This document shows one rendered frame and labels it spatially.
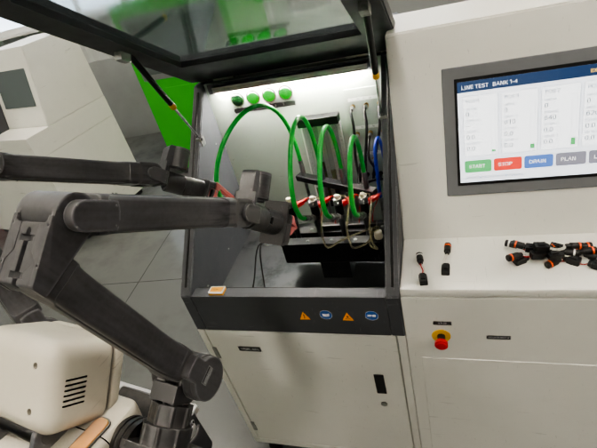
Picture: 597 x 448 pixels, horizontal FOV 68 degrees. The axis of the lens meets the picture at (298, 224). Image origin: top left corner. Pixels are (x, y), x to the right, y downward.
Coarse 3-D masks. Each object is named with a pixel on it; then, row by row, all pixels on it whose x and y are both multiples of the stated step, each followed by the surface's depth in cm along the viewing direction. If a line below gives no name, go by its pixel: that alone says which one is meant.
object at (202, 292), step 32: (256, 288) 139; (288, 288) 136; (320, 288) 132; (352, 288) 129; (384, 288) 126; (224, 320) 147; (256, 320) 143; (288, 320) 139; (320, 320) 136; (384, 320) 129
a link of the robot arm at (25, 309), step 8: (0, 248) 94; (0, 256) 93; (0, 288) 93; (0, 296) 93; (8, 296) 94; (16, 296) 94; (24, 296) 95; (8, 304) 93; (16, 304) 94; (24, 304) 95; (32, 304) 96; (8, 312) 94; (16, 312) 94; (24, 312) 95; (32, 312) 94; (40, 312) 95; (16, 320) 94; (24, 320) 93; (32, 320) 94; (40, 320) 95; (48, 320) 96; (56, 320) 97
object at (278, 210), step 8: (272, 200) 105; (272, 208) 104; (280, 208) 103; (288, 208) 102; (272, 216) 98; (280, 216) 101; (272, 224) 98; (280, 224) 101; (264, 232) 100; (272, 232) 101; (280, 232) 102; (264, 240) 104; (272, 240) 103; (280, 240) 102
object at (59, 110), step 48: (0, 48) 351; (48, 48) 345; (0, 96) 358; (48, 96) 347; (96, 96) 386; (0, 144) 349; (48, 144) 349; (96, 144) 388; (0, 192) 394; (96, 192) 390
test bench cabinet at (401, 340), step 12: (204, 336) 155; (408, 360) 137; (408, 372) 141; (228, 384) 170; (408, 384) 144; (408, 396) 148; (240, 408) 179; (408, 408) 155; (252, 432) 189; (276, 444) 195; (288, 444) 188; (300, 444) 185; (312, 444) 183; (420, 444) 164
